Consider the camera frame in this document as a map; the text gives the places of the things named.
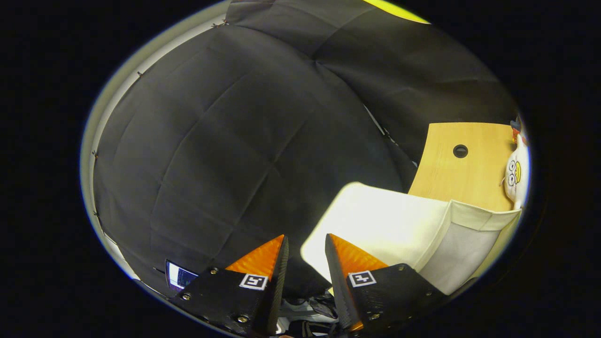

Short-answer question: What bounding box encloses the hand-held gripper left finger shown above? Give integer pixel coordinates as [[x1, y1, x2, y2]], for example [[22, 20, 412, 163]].
[[170, 234, 289, 337]]

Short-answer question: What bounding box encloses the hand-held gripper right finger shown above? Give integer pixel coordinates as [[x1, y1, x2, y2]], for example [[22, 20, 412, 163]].
[[325, 233, 447, 335]]

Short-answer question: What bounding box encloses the grey fabric storage box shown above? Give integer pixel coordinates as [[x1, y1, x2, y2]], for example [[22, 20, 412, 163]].
[[300, 182, 523, 296]]

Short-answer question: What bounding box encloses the person's grey sneaker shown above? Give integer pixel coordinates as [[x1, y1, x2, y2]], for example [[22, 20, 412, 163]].
[[279, 296, 339, 325]]

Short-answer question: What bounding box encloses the computer monitor screen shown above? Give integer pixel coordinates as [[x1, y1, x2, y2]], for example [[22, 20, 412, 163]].
[[165, 260, 199, 292]]

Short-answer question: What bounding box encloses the white duck plush toy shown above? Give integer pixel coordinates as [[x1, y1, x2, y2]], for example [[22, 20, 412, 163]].
[[500, 115, 532, 210]]

